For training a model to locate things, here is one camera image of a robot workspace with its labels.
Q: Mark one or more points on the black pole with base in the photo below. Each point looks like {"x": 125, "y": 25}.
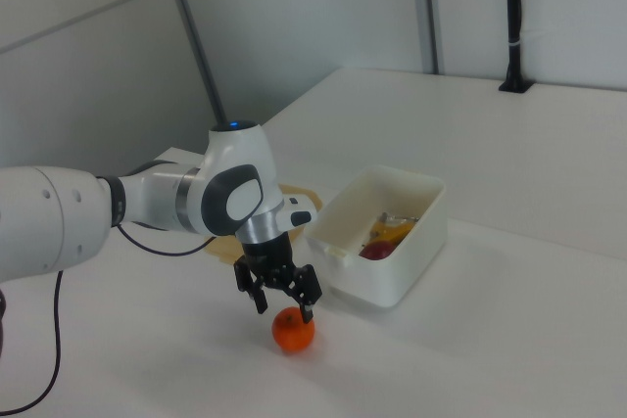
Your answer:
{"x": 513, "y": 21}

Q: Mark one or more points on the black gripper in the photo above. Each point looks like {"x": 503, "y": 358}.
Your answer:
{"x": 269, "y": 261}

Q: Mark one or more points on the yellow toy tool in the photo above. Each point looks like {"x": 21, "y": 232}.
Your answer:
{"x": 387, "y": 231}

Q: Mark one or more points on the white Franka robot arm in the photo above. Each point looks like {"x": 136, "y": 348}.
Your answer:
{"x": 147, "y": 193}

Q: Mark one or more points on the beige container lid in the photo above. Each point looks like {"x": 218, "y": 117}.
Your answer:
{"x": 223, "y": 251}

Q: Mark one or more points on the grey partition post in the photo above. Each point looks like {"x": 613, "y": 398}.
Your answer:
{"x": 427, "y": 7}
{"x": 196, "y": 36}

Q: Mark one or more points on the white plastic container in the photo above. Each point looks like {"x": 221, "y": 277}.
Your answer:
{"x": 392, "y": 281}

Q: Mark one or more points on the red toy apple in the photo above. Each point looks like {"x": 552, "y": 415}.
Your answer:
{"x": 376, "y": 251}

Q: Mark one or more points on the orange toy fruit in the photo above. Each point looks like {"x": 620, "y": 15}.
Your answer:
{"x": 290, "y": 337}

